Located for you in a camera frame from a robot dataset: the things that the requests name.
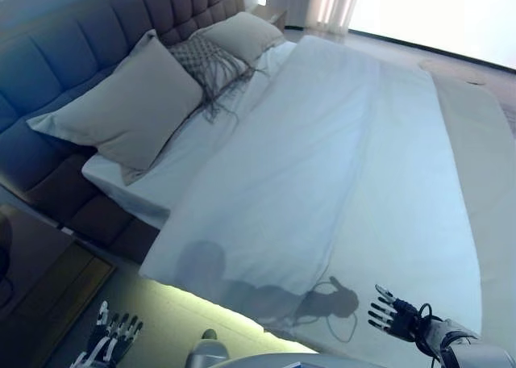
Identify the beige bed runner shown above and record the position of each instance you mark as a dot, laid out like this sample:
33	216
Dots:
492	182

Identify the brown upholstered bed frame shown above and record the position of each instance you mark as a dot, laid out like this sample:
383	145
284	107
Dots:
105	222

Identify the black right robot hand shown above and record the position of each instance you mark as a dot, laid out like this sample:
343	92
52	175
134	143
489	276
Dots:
401	319

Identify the beige sheer curtain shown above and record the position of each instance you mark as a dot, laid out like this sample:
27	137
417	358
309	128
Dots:
334	5

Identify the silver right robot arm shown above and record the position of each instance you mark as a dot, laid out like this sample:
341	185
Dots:
455	335

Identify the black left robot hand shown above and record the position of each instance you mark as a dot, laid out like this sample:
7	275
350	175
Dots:
106	341

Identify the grey fringed woven cushion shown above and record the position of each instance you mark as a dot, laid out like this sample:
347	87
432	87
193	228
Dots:
197	57

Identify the white fitted bed sheet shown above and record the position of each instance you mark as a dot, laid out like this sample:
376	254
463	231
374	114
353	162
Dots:
161	186

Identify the large bright window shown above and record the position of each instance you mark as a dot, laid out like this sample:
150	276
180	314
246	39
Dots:
443	13

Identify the wooden nightstand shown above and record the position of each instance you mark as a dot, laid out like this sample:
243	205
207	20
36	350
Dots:
52	271
278	19

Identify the white duvet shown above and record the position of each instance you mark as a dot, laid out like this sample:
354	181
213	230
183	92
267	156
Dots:
322	162

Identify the silver robot torso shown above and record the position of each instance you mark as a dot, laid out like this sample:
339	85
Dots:
322	362

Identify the large beige pillow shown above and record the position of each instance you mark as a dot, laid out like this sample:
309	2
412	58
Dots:
129	109

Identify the silver left robot leg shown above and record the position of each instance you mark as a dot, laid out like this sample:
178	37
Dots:
207	352

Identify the brown tufted headboard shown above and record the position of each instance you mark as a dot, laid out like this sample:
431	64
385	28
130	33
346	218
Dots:
80	61

